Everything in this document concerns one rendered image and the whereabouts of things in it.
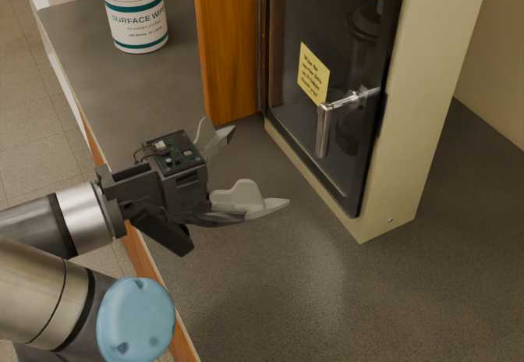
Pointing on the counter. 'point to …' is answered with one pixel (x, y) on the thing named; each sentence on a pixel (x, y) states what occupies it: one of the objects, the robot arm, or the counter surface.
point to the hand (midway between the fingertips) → (262, 165)
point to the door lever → (325, 109)
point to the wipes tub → (136, 9)
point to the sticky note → (313, 76)
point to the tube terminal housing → (412, 96)
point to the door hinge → (258, 37)
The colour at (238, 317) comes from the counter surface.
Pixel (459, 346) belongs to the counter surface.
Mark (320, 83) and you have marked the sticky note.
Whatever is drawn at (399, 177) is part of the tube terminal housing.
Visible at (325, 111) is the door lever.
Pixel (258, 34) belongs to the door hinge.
